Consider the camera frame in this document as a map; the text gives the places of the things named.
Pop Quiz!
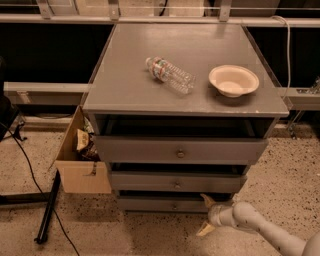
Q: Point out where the white paper bowl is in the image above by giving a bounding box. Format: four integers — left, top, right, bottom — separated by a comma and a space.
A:
208, 65, 260, 98

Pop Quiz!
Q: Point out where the snack bag in box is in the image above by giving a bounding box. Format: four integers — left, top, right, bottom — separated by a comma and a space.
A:
76, 129, 90, 151

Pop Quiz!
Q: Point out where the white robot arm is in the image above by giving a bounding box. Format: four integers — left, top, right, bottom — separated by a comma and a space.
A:
197, 193, 320, 256

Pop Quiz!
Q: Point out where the lower right metal rail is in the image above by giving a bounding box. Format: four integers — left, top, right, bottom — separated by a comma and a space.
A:
277, 87, 320, 111

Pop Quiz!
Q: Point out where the metal rail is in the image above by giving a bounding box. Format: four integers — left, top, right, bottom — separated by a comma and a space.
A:
0, 13, 320, 28
4, 82, 90, 105
277, 87, 320, 111

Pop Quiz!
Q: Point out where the grey middle drawer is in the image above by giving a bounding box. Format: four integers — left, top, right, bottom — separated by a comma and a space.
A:
111, 163, 247, 193

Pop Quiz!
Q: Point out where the black floor cable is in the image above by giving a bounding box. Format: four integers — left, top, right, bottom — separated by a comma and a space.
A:
0, 121, 80, 256

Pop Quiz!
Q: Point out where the grey bottom drawer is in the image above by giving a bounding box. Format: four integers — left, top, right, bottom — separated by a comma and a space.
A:
117, 190, 207, 213

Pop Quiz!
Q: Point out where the grey top drawer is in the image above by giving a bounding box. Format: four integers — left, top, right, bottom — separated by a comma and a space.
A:
94, 136, 267, 165

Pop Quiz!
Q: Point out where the grey drawer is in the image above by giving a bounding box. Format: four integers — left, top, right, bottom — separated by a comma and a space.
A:
111, 163, 247, 193
94, 136, 267, 165
117, 190, 207, 213

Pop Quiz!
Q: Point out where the upper metal rail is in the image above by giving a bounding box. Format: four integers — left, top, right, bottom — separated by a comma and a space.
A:
0, 13, 320, 28

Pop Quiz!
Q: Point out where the grey drawer cabinet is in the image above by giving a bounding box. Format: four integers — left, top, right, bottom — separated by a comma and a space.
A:
84, 24, 288, 201

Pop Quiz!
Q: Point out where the clear plastic water bottle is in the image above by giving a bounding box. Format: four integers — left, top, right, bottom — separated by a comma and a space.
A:
145, 57, 195, 95

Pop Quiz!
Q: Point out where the open cardboard box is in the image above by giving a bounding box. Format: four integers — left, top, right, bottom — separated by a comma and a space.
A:
55, 106, 112, 194

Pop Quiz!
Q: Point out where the black metal stand leg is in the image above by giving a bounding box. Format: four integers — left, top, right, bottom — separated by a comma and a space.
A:
34, 172, 61, 244

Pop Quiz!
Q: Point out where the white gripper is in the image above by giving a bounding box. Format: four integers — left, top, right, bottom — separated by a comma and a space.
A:
196, 193, 235, 237

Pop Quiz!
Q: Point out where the white hanging cable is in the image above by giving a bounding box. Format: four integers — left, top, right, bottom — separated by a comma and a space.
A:
271, 15, 292, 101

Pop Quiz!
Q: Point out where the lower left metal rail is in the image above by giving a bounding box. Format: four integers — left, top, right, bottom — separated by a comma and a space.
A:
4, 82, 90, 105

